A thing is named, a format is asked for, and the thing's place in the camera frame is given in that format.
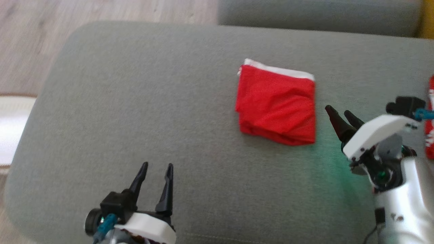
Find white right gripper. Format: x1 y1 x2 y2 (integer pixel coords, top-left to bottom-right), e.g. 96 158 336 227
324 105 420 160

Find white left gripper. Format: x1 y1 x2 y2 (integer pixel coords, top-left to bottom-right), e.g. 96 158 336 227
115 162 177 244

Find red shorts with white trim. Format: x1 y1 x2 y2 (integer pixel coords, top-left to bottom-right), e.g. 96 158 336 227
235 58 316 146

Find red item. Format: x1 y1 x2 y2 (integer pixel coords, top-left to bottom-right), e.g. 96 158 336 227
424 75 434 160

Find grey fabric sofa seat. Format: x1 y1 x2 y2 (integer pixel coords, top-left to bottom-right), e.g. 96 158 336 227
3 21 434 244

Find grey sofa back cushion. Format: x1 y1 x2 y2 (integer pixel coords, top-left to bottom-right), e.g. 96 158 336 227
217 0 423 38

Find yellow sofa cushion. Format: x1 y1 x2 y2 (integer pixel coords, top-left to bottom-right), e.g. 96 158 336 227
419 0 434 39

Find white rug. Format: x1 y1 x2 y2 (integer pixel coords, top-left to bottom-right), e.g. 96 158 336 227
0 96 37 167

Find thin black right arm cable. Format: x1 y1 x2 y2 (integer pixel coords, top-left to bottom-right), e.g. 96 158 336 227
362 224 379 244

